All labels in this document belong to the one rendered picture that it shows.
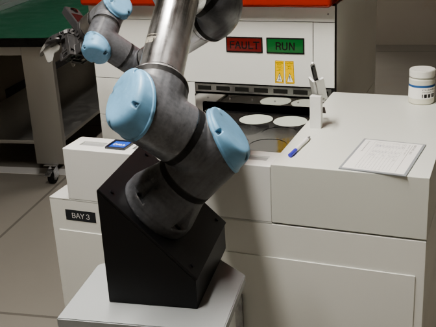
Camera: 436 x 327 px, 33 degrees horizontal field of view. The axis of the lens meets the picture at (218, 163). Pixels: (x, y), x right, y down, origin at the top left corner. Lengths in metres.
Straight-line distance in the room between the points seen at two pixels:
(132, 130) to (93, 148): 0.62
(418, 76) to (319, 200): 0.57
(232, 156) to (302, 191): 0.41
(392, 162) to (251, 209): 0.34
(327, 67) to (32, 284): 1.69
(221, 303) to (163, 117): 0.39
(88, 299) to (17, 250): 2.16
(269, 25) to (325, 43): 0.18
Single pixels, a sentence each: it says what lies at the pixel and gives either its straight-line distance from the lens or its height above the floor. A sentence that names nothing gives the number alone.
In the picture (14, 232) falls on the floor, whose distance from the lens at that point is 3.84.
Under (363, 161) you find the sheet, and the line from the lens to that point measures 1.70.
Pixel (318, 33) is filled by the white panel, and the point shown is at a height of 1.14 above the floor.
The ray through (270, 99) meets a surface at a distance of 2.31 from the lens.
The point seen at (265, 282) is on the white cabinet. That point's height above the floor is 0.66.
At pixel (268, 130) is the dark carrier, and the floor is 0.90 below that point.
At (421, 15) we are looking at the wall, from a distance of 7.52.
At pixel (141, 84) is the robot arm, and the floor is 1.26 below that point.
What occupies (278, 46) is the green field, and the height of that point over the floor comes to 1.10.
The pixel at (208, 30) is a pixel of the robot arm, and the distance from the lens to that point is 1.69.
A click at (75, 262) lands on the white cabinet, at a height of 0.64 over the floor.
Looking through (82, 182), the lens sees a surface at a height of 0.87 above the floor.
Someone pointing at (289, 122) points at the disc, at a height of 0.90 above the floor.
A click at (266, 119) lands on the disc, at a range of 2.23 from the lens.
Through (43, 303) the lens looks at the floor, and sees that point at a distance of 3.17.
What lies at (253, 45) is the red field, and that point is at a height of 1.10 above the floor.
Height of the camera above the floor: 1.57
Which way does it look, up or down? 21 degrees down
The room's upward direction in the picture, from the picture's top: 3 degrees counter-clockwise
